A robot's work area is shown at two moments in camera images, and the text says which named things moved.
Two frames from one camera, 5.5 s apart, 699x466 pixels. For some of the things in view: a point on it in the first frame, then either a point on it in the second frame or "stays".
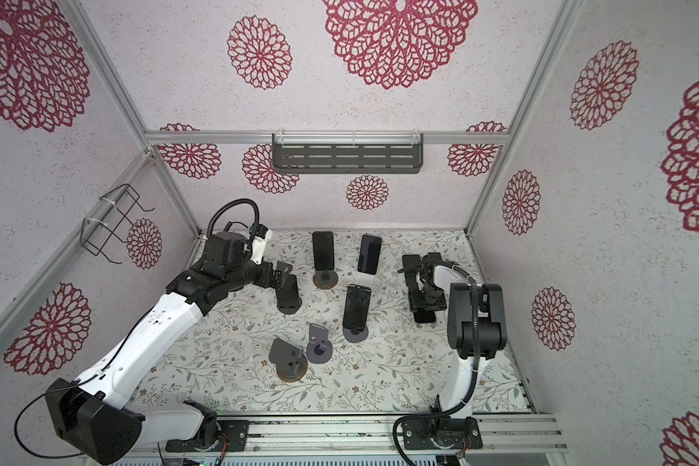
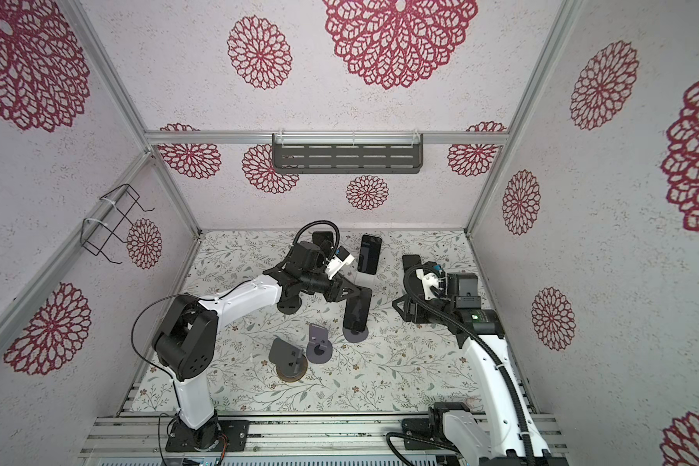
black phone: [356, 307] stays
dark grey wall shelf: [348, 152] stays
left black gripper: [279, 276] to [337, 286]
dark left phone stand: [288, 306] stays
